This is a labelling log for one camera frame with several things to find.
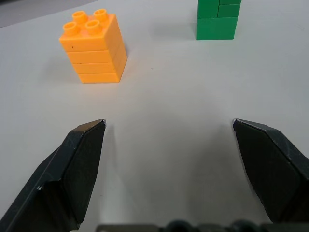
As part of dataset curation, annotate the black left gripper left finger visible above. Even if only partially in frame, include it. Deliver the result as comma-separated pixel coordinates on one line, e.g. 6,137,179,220
0,118,107,232

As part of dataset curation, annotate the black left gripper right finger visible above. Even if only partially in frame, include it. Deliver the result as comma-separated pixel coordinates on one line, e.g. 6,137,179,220
232,118,309,224

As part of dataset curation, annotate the orange toy brick stack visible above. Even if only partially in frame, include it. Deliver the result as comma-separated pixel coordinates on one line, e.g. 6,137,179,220
58,9,128,84

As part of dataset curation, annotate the green toy brick stack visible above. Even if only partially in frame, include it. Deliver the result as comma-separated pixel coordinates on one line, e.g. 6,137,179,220
196,0,242,41

